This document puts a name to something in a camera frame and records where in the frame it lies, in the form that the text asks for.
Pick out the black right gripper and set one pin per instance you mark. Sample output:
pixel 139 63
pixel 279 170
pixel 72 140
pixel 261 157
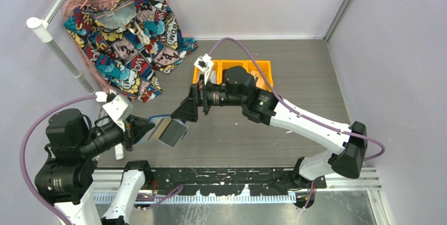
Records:
pixel 188 110

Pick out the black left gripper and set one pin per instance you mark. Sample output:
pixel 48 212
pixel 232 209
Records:
pixel 135 127

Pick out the navy leather card holder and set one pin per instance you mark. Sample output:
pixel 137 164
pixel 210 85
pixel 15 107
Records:
pixel 166 130

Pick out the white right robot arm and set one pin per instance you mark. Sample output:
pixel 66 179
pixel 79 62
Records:
pixel 345 144

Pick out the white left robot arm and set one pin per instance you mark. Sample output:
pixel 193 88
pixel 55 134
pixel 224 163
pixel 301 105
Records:
pixel 65 181

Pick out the yellow bin with black cards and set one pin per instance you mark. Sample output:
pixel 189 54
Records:
pixel 226 64

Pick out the stack of gold cards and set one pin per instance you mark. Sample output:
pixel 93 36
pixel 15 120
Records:
pixel 260 82

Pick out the yellow bin with gold cards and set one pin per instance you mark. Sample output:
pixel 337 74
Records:
pixel 265 70

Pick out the comic print shorts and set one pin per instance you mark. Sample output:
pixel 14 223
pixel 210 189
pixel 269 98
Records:
pixel 128 42

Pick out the silver clothes rack pole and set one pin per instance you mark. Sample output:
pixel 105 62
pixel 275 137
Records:
pixel 48 29

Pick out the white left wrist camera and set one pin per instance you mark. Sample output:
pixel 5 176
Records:
pixel 117 107

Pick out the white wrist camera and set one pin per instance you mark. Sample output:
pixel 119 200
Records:
pixel 117 107
pixel 204 65

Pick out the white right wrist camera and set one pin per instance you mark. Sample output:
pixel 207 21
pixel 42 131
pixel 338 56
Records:
pixel 204 65

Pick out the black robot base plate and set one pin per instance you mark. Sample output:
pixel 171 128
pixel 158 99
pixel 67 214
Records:
pixel 228 186

